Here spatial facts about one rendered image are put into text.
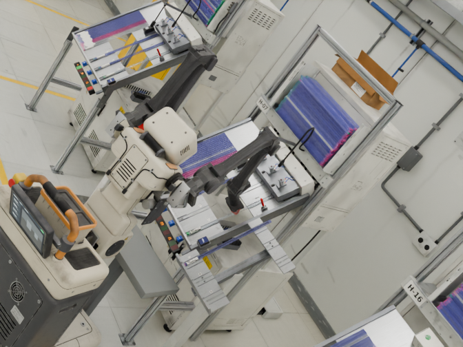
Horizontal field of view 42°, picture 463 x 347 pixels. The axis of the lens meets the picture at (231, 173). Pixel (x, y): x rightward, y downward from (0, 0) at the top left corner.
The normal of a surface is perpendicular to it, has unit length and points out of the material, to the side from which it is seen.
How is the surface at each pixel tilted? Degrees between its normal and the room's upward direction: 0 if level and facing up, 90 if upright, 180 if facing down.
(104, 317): 0
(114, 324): 0
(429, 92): 90
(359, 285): 90
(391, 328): 44
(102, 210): 82
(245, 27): 90
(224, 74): 90
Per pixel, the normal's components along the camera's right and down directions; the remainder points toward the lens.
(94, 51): -0.11, -0.63
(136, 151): -0.41, -0.05
